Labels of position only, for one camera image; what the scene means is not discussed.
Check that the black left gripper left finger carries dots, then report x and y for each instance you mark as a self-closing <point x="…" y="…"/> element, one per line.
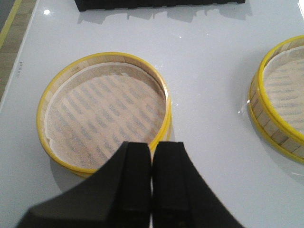
<point x="118" y="195"/>

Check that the black dish rack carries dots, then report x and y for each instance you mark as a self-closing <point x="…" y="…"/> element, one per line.
<point x="84" y="5"/>

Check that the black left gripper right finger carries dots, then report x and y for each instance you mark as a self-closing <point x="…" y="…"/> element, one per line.
<point x="181" y="198"/>

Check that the bamboo steamer tier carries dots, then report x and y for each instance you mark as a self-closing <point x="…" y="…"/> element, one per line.
<point x="273" y="128"/>
<point x="164" y="133"/>

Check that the steamer liner paper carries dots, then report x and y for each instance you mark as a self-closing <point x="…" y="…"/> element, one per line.
<point x="284" y="85"/>
<point x="99" y="108"/>

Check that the steamer liner paper centre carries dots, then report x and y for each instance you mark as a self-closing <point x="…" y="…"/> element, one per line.
<point x="284" y="85"/>

